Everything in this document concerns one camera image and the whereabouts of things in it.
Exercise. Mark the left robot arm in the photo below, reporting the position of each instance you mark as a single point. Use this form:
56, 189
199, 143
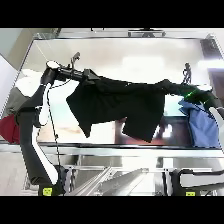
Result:
30, 150

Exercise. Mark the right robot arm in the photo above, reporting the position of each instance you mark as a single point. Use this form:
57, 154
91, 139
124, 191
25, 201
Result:
206, 96

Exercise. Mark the red garment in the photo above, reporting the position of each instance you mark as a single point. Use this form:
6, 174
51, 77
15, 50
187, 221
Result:
9, 128

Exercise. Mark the black T-shirt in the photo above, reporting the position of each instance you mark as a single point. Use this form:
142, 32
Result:
133, 106

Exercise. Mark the grey garment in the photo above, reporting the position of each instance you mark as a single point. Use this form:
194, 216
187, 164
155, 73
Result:
15, 100

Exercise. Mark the silver frame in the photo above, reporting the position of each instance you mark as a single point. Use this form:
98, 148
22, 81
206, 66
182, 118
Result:
133, 152

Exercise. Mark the white garment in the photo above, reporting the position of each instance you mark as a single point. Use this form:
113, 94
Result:
28, 85

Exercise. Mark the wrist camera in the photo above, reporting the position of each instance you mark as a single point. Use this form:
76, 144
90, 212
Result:
187, 73
75, 57

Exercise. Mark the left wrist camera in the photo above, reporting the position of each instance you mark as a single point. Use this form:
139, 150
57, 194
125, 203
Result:
75, 57

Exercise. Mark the blue garment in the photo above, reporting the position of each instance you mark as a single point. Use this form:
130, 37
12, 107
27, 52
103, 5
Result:
203, 126

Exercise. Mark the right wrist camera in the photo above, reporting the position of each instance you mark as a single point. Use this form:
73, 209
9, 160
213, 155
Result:
187, 73

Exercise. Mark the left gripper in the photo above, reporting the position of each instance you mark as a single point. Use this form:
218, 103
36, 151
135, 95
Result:
88, 75

